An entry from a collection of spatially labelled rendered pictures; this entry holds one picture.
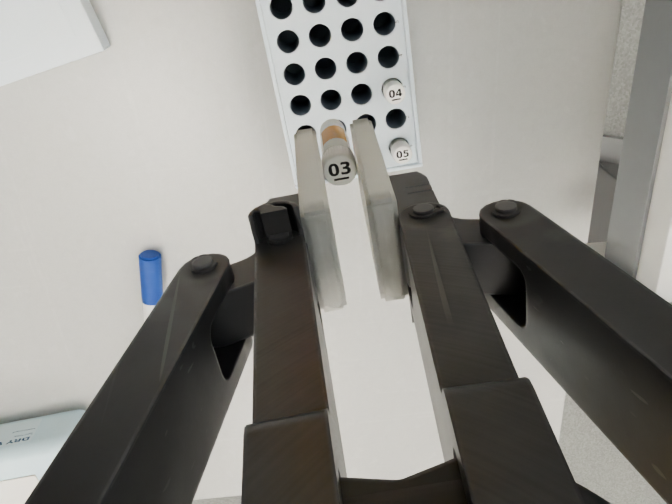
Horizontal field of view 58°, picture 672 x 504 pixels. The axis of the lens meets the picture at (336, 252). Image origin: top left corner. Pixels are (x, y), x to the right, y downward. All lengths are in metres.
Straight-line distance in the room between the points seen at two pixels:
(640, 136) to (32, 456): 0.49
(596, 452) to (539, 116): 1.53
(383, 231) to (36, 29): 0.31
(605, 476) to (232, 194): 1.69
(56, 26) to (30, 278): 0.19
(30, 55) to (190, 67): 0.09
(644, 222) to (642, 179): 0.02
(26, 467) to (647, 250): 0.48
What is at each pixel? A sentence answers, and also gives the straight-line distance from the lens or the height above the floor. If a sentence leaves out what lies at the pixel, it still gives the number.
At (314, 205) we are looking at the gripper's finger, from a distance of 0.15.
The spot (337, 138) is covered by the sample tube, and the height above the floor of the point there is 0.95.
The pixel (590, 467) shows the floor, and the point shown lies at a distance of 1.95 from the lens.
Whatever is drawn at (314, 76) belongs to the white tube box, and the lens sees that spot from 0.38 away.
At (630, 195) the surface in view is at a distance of 0.38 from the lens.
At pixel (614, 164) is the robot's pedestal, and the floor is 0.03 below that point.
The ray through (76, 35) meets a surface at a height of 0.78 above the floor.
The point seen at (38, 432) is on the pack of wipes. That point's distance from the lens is 0.57.
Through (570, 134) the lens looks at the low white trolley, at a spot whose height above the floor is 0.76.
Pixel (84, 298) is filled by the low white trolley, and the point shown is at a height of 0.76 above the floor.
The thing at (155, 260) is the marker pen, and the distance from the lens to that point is 0.46.
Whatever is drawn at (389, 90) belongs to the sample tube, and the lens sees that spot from 0.37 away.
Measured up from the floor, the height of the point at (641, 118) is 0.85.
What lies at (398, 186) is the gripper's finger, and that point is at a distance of 0.17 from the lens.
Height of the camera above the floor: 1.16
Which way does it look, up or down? 61 degrees down
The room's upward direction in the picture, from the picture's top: 173 degrees clockwise
